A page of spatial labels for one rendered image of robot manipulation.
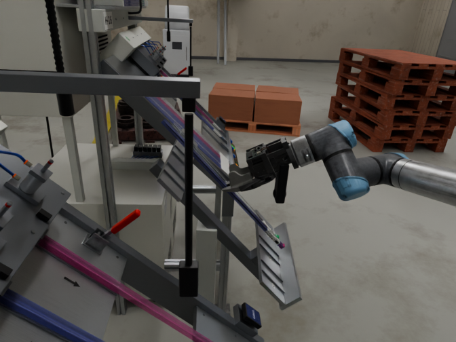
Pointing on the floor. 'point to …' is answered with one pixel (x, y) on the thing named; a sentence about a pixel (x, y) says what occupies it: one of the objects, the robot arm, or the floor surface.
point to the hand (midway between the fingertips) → (227, 188)
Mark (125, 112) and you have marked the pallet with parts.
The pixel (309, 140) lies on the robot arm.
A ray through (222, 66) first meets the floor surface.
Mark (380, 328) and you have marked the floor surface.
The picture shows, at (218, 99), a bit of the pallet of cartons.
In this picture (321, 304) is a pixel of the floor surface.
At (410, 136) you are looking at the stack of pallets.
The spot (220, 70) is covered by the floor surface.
